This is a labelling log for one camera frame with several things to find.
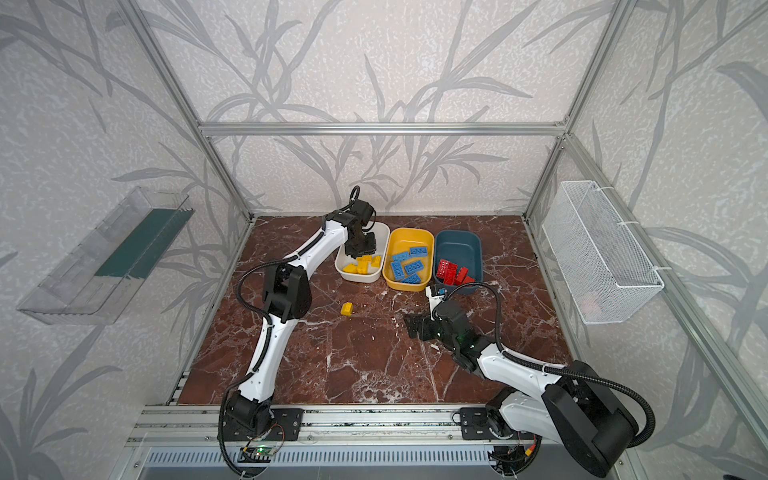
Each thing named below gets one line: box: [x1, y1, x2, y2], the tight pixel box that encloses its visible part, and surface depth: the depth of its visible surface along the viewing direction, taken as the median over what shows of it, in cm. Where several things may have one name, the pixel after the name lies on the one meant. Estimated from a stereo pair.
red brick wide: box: [436, 259, 459, 285], surface depth 102 cm
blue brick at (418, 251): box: [409, 247, 428, 257], surface depth 109 cm
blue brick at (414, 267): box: [404, 260, 424, 275], surface depth 104 cm
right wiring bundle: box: [487, 431, 542, 476], surface depth 71 cm
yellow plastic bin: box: [382, 227, 435, 292], surface depth 107 cm
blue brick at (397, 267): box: [392, 261, 404, 281], surface depth 101 cm
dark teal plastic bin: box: [433, 230, 483, 297], surface depth 110 cm
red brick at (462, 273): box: [454, 267, 469, 286], surface depth 101 cm
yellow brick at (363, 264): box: [356, 255, 373, 275], surface depth 104 cm
